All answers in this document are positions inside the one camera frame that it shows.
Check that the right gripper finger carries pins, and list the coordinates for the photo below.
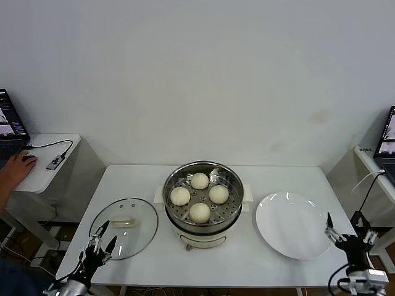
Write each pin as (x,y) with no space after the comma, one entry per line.
(370,238)
(331,234)

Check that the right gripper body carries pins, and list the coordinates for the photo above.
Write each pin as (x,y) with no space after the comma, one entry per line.
(353,249)

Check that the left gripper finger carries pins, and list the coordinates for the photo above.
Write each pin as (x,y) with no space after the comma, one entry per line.
(97,238)
(109,249)

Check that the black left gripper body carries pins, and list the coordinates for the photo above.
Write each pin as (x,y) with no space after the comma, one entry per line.
(92,260)

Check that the white steamed baozi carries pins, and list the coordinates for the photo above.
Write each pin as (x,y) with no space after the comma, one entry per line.
(200,213)
(219,194)
(199,180)
(180,196)

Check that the black computer mouse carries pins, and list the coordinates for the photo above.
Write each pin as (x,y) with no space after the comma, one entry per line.
(30,157)

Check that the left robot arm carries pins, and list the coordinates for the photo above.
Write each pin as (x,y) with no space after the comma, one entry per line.
(75,286)

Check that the person's bare forearm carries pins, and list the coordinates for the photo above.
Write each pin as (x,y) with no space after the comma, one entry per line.
(4,194)

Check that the stainless steel steamer basket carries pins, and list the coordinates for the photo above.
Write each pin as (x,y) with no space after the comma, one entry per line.
(230,180)

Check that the person's bare hand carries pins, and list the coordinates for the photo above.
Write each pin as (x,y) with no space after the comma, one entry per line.
(18,169)

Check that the white table leg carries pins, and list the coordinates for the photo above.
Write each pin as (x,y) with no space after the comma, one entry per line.
(122,290)
(300,291)

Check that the white round plate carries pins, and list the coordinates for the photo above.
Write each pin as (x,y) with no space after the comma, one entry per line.
(287,225)

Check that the person's dark blue clothing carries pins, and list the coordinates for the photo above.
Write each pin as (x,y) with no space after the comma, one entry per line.
(18,279)

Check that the cream electric cooker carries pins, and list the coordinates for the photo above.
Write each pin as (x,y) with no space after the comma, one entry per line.
(200,239)

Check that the black open laptop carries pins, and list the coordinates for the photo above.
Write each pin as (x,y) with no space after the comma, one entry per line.
(9,129)
(387,145)

